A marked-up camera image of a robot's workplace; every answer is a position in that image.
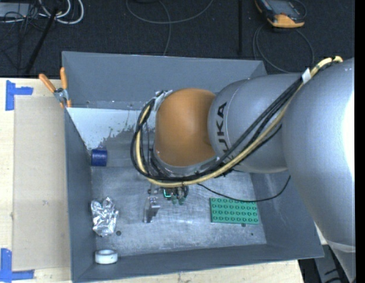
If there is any grey metal bin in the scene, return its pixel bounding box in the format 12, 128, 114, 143
61, 51, 325, 283

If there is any crumpled silver foil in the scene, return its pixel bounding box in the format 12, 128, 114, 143
90, 196, 120, 238

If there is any white tape roll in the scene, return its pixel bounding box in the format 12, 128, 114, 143
94, 249, 119, 265

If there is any blue cylinder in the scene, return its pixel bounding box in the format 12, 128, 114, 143
91, 148, 108, 167

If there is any green studded flat plate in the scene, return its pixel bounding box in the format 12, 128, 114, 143
209, 198, 260, 226

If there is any pale brown flat board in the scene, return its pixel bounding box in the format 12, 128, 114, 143
11, 95, 72, 272

